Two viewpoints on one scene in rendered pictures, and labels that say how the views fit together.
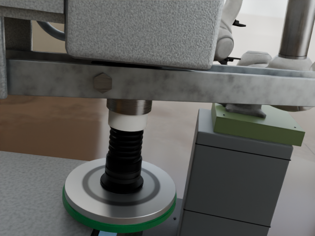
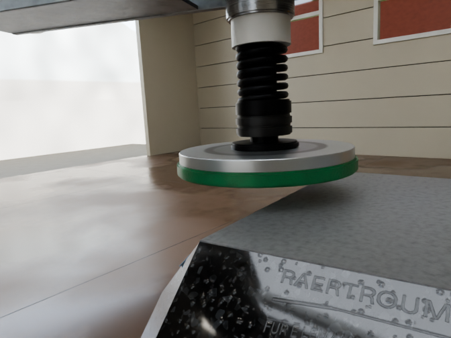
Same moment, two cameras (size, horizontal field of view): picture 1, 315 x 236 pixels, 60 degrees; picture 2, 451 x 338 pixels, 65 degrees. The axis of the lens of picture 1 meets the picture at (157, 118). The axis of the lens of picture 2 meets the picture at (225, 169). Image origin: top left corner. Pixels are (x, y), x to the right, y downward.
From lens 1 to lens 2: 0.93 m
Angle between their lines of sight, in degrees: 136
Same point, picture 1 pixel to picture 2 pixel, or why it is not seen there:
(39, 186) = (423, 217)
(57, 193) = (373, 207)
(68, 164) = (367, 255)
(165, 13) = not seen: outside the picture
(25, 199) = (434, 204)
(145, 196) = not seen: hidden behind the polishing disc
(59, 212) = (360, 192)
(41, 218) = (386, 190)
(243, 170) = not seen: outside the picture
